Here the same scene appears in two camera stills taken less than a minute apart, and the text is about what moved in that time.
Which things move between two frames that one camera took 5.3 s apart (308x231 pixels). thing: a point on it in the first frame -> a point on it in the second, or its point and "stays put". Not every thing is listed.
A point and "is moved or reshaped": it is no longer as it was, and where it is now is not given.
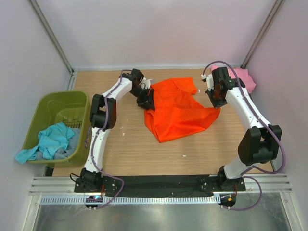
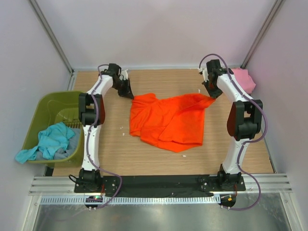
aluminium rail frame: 271,184 stays put
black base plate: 161,186 stays put
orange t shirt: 178,113 is moved or reshaped
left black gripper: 147,102 -> 127,93
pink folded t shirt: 247,80 stays put
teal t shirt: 50,139 stays put
